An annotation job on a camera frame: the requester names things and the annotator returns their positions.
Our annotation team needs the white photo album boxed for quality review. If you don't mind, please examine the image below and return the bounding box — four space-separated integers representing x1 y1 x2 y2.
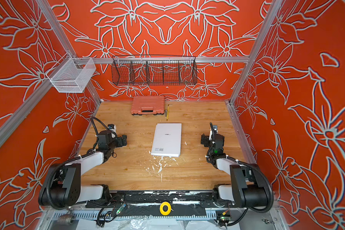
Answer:
150 123 182 157

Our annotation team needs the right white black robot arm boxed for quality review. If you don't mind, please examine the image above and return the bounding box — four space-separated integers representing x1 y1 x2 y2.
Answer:
201 123 274 213

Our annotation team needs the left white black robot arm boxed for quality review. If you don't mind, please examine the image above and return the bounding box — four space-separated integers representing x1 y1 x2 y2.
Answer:
38 117 127 210

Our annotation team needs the red plastic tool case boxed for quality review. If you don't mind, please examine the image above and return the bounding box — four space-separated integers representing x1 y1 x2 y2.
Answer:
130 95 165 116

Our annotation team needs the white mesh basket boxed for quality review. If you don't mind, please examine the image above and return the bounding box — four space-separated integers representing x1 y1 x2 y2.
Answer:
47 58 96 93

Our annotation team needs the yellow tape roll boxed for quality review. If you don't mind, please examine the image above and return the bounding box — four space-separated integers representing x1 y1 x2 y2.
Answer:
160 202 172 216

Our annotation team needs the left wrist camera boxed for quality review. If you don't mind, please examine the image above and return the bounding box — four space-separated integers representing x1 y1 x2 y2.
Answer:
107 124 116 132

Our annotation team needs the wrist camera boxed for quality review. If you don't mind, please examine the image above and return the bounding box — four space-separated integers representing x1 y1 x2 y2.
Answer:
209 123 218 141
107 124 116 132

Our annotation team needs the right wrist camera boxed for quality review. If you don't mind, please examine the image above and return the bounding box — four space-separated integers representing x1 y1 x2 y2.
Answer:
209 123 218 141

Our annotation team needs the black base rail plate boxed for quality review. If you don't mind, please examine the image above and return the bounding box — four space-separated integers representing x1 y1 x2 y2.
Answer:
85 190 242 222

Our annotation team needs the black wire basket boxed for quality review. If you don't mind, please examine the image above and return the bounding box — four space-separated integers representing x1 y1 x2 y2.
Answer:
111 55 198 86

